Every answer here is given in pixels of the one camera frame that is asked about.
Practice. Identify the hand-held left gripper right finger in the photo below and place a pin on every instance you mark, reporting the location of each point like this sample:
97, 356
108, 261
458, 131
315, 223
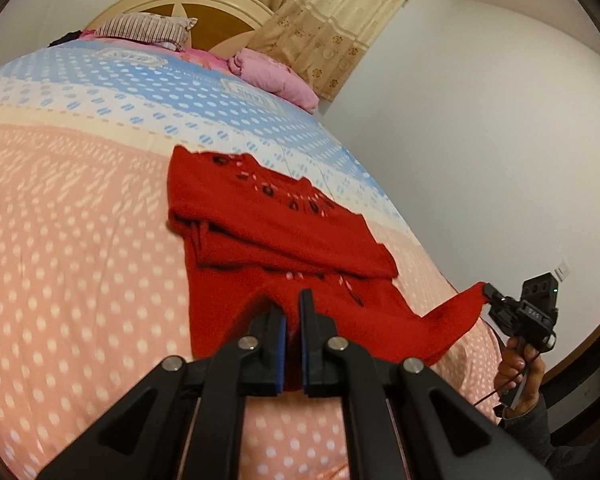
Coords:
306, 355

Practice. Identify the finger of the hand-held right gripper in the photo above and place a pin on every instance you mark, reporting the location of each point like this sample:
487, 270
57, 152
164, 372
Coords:
496, 302
494, 290

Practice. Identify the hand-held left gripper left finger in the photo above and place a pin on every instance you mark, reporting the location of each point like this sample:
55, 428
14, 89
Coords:
279, 355

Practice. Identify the red knitted sweater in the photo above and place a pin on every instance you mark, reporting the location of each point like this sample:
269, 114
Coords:
290, 250

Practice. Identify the person's right forearm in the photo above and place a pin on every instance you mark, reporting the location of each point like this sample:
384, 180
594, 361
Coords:
535, 440

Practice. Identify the person's right hand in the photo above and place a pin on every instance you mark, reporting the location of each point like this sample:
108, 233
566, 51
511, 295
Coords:
505, 370

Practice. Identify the polka dot bed quilt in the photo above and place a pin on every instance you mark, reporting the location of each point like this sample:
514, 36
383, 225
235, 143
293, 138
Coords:
80, 210

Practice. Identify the pink pillow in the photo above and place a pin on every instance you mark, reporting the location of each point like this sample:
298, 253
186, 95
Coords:
275, 75

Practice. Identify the beige floral curtain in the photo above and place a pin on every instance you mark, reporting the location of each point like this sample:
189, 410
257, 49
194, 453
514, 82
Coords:
320, 25

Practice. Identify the striped pillow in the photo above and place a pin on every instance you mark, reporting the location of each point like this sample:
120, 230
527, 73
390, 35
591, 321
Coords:
145, 30

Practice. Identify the dark cloth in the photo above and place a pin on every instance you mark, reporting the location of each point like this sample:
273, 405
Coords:
66, 38

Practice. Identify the white wall socket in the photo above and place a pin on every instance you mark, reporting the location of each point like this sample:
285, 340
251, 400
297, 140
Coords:
562, 270

